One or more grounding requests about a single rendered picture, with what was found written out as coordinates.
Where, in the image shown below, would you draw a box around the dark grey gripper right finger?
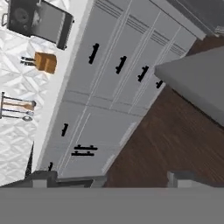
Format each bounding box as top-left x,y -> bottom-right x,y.
166,171 -> 224,189

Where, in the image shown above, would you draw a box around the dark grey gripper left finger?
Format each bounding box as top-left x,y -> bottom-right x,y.
0,170 -> 59,189

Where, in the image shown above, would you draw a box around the metal spoon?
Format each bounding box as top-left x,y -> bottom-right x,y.
1,114 -> 34,123

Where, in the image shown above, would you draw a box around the wooden spatula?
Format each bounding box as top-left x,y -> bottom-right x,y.
3,100 -> 37,111

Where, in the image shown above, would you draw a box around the grey kitchen island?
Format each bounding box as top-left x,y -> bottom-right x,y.
154,45 -> 224,127

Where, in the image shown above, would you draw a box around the grey cupboard run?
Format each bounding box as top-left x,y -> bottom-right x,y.
37,0 -> 200,179

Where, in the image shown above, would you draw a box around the wooden knife block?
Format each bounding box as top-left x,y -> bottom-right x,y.
33,51 -> 58,75

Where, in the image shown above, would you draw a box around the black drawer handle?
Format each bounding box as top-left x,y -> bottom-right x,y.
71,150 -> 95,158
73,144 -> 99,151

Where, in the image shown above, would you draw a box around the metal utensil rail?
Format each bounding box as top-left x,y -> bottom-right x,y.
0,91 -> 38,120

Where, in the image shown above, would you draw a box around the black knife handles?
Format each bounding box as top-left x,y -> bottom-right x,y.
19,56 -> 37,67

